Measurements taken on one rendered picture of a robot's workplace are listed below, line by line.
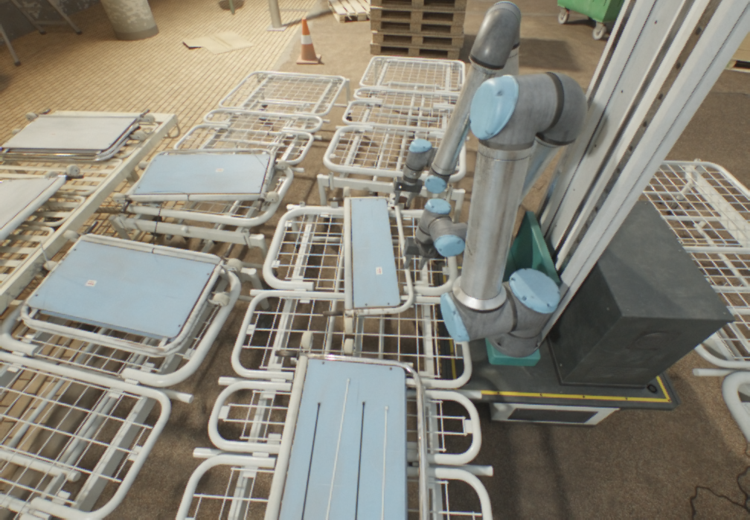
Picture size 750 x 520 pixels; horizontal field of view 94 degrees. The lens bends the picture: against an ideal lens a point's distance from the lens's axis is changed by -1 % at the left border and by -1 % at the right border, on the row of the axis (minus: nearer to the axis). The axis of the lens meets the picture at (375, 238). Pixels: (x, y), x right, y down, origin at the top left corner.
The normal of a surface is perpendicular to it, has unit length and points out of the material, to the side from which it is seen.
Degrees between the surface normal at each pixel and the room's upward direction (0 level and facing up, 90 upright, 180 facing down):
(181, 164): 5
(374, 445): 5
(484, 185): 85
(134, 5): 90
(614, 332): 90
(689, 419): 0
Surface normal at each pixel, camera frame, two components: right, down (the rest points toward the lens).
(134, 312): -0.03, -0.60
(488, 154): -0.82, 0.36
